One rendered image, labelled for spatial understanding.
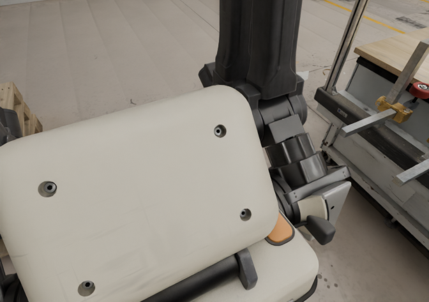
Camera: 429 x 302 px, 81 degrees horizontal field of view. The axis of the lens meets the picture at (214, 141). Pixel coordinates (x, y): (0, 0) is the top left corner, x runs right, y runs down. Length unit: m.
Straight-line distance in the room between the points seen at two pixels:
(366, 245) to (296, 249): 1.56
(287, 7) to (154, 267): 0.31
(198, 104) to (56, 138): 0.10
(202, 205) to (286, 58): 0.24
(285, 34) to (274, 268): 0.27
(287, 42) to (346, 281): 1.50
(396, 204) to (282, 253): 1.62
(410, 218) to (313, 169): 1.52
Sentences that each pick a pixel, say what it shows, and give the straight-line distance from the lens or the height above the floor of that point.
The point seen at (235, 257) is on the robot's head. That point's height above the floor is 1.27.
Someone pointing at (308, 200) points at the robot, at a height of 1.21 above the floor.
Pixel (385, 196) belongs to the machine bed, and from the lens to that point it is 1.89.
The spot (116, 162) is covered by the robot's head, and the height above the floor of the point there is 1.37.
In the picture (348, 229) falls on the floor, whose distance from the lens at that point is 1.86.
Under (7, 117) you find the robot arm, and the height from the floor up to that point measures 1.20.
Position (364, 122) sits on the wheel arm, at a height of 0.83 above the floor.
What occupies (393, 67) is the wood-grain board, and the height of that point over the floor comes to 0.90.
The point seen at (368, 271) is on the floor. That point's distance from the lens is 1.79.
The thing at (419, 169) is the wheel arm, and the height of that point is 0.82.
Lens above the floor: 1.51
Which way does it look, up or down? 46 degrees down
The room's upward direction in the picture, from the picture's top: straight up
